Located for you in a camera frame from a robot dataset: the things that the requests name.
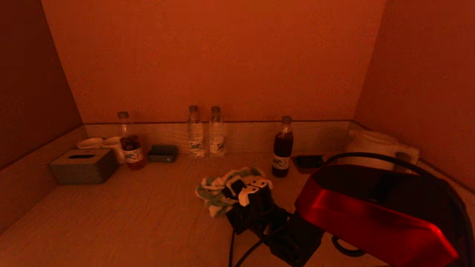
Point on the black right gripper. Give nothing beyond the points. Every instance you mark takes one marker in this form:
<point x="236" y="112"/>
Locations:
<point x="254" y="218"/>

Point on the green white striped towel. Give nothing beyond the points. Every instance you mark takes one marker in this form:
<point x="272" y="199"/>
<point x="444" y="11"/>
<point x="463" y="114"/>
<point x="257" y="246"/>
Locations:
<point x="213" y="193"/>

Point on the right robot arm red black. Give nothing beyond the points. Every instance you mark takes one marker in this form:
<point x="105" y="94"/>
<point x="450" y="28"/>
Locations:
<point x="371" y="215"/>

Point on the clear water bottle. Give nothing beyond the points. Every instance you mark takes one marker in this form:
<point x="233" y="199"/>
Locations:
<point x="195" y="140"/>
<point x="216" y="140"/>

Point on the full dark tea bottle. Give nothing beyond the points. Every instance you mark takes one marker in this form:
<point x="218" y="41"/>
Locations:
<point x="281" y="151"/>

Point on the brown square coaster tray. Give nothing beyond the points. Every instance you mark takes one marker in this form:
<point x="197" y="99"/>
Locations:
<point x="302" y="170"/>

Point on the small blue plastic tray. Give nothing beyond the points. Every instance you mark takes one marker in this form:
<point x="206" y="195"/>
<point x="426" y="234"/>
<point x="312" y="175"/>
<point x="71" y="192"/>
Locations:
<point x="162" y="154"/>

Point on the small black box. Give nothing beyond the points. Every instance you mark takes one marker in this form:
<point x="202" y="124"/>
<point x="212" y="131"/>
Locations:
<point x="308" y="161"/>

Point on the half-full amber tea bottle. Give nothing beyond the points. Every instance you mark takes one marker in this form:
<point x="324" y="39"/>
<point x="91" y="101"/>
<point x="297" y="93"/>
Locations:
<point x="132" y="153"/>

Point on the white electric kettle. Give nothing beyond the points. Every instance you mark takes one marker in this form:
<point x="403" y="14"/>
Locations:
<point x="371" y="142"/>

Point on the white ceramic cup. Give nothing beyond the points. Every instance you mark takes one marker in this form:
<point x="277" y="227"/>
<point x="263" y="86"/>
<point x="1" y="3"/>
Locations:
<point x="90" y="143"/>

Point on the grey-blue tissue box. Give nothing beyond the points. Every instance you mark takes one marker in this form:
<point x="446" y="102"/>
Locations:
<point x="84" y="170"/>

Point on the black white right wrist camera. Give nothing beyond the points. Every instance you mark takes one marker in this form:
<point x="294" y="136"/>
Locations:
<point x="254" y="187"/>

